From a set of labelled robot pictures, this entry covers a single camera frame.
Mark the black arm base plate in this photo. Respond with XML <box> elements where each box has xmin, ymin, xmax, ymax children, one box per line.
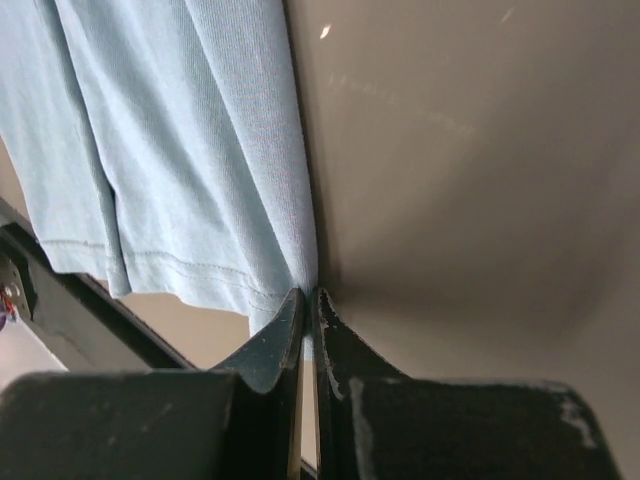
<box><xmin>1</xmin><ymin>201</ymin><xmax>195</xmax><ymax>371</ymax></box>

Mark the light blue t-shirt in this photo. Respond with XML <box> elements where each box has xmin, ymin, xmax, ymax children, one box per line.
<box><xmin>1</xmin><ymin>1</ymin><xmax>318</xmax><ymax>334</ymax></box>

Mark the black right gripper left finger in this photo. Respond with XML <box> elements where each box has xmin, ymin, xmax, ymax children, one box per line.
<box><xmin>1</xmin><ymin>289</ymin><xmax>305</xmax><ymax>479</ymax></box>

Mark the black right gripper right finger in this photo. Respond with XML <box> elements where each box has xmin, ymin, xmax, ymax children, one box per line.
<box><xmin>312</xmin><ymin>288</ymin><xmax>620</xmax><ymax>479</ymax></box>

